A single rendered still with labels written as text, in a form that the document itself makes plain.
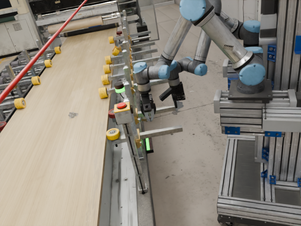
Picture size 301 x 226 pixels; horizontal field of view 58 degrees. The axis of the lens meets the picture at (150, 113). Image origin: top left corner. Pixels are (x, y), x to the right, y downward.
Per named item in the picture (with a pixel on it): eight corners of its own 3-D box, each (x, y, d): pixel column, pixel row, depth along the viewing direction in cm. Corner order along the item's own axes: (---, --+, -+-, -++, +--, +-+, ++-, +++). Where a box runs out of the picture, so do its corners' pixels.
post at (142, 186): (147, 185, 147) (130, 116, 124) (147, 192, 143) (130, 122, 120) (138, 187, 147) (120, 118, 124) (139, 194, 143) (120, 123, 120)
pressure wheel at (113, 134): (116, 141, 171) (112, 126, 165) (125, 144, 167) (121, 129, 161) (107, 148, 166) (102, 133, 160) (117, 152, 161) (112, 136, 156)
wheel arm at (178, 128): (182, 129, 166) (181, 123, 164) (183, 132, 163) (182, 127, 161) (113, 142, 167) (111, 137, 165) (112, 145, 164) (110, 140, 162)
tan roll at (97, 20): (137, 16, 405) (136, 8, 399) (138, 18, 394) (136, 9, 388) (44, 34, 406) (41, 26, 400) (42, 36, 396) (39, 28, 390)
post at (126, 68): (140, 121, 215) (127, 64, 191) (140, 123, 212) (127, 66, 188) (136, 122, 215) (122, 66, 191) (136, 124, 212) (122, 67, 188)
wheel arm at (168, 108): (174, 109, 188) (174, 103, 186) (175, 111, 185) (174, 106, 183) (113, 120, 188) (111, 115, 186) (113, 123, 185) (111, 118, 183)
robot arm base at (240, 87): (264, 81, 155) (265, 65, 150) (264, 94, 143) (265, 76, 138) (236, 81, 160) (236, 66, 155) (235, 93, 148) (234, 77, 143)
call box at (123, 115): (132, 115, 126) (129, 101, 122) (133, 123, 120) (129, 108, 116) (118, 118, 126) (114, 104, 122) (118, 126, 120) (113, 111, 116)
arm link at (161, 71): (170, 59, 149) (151, 61, 152) (166, 67, 140) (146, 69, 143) (172, 73, 153) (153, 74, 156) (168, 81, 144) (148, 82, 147)
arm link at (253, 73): (268, 66, 136) (196, -19, 124) (272, 78, 124) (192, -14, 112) (248, 79, 143) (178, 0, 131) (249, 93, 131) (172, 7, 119)
